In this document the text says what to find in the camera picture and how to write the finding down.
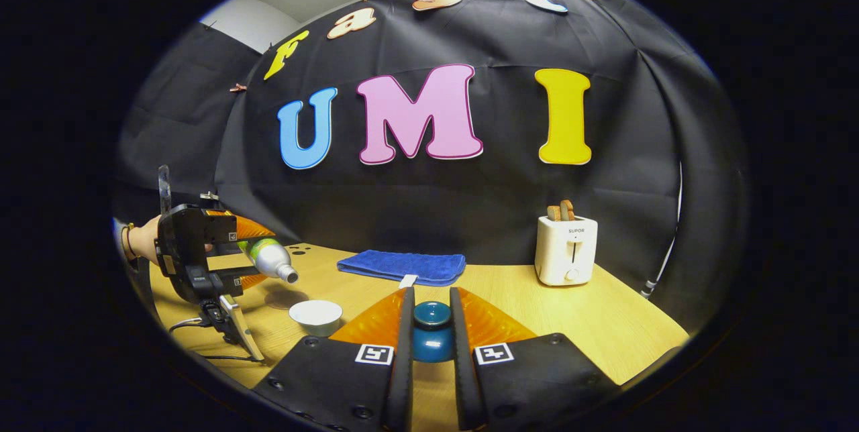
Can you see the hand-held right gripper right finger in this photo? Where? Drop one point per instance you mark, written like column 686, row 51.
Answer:
column 463, row 371

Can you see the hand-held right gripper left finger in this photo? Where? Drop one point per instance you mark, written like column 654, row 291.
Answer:
column 402, row 365

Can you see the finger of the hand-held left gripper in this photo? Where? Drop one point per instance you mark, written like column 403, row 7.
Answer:
column 251, row 226
column 241, row 280

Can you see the silver water bottle green label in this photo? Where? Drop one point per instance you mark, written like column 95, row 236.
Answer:
column 272, row 259

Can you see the blue teacup lid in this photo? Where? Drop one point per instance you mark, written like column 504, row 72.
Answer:
column 431, row 335

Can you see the round brown coaster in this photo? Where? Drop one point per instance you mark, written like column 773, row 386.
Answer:
column 285, row 299

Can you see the silver clip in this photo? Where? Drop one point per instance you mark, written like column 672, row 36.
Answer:
column 209, row 196

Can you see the blue folded towel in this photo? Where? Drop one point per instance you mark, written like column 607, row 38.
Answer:
column 402, row 265

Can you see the white toaster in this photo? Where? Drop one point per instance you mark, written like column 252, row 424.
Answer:
column 564, row 254

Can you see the black backdrop cloth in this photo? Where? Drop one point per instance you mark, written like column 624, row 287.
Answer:
column 436, row 204

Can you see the toast slice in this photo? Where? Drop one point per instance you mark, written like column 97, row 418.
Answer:
column 553, row 212
column 568, row 210

